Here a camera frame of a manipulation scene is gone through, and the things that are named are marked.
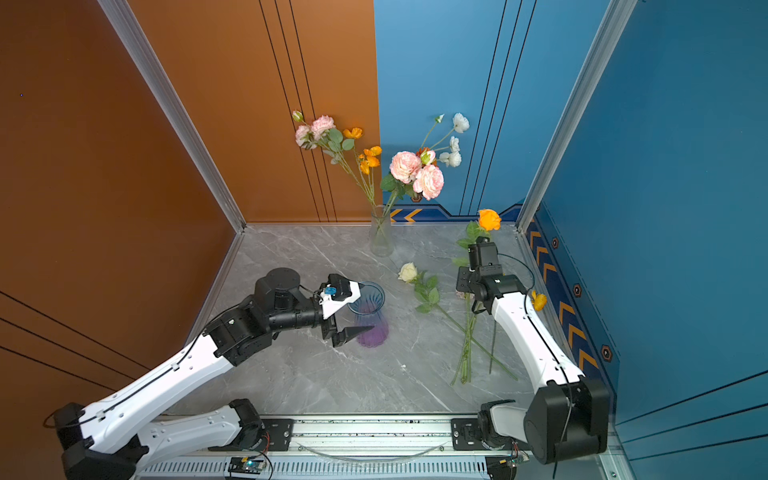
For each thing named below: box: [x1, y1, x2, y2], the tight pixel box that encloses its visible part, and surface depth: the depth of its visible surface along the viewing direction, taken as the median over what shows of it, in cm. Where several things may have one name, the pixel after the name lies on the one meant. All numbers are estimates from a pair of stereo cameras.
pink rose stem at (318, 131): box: [292, 110, 377, 208], surface depth 91 cm
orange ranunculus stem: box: [452, 208, 502, 267], surface depth 87 cm
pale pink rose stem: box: [377, 150, 444, 229], surface depth 69 cm
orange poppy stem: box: [343, 127, 382, 208], surface depth 86 cm
